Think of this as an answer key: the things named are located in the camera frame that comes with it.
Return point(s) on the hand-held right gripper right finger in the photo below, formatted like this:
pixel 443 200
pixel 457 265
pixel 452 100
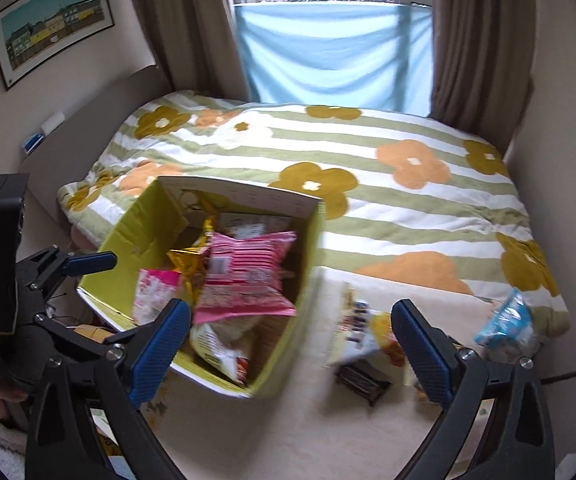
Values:
pixel 423 350

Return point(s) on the framed wall picture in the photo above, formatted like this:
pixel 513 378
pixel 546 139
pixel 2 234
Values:
pixel 50 25

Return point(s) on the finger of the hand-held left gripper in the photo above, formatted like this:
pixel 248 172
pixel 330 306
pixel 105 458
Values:
pixel 90 264
pixel 82 345

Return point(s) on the grey and white snack packet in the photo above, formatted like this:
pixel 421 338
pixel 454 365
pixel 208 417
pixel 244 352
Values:
pixel 513 355

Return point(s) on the dark chocolate bar packet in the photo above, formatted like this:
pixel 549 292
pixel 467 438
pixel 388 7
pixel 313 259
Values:
pixel 363 382

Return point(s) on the cream bread packet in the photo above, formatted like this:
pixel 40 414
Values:
pixel 217 345

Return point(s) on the cream bed sheet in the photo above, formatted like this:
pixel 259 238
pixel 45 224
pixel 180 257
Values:
pixel 308 435

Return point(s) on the yellow cardboard box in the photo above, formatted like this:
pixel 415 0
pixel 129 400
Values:
pixel 132 230

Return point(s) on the person's left hand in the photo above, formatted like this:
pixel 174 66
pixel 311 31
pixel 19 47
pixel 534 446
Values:
pixel 0 400

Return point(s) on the brown curtain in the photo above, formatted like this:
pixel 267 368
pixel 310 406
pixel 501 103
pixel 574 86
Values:
pixel 478 35
pixel 187 25

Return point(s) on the small pink and white packet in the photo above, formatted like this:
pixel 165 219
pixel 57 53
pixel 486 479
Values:
pixel 152 295

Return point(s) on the light blue snack packet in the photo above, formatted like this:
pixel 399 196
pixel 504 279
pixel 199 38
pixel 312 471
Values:
pixel 505 320

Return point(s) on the small blue box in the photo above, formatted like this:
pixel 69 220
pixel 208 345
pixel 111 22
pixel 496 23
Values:
pixel 32 142

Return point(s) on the white and orange snack bag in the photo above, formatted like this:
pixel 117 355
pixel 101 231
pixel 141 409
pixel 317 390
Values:
pixel 363 320

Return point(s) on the grey bed headboard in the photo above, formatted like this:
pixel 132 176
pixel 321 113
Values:
pixel 92 125

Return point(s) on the pink striped snack packet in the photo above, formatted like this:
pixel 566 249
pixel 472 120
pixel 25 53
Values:
pixel 238 275

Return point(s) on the light blue cloth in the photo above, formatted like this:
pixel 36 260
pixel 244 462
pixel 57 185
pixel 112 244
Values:
pixel 333 55

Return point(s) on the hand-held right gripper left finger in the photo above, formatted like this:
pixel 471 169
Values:
pixel 160 350

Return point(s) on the small white box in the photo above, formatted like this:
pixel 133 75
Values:
pixel 52 121

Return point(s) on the floral striped blanket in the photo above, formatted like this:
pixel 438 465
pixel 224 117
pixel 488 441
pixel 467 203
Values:
pixel 418 210

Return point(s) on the golden yellow snack packet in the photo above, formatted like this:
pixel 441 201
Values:
pixel 187 265

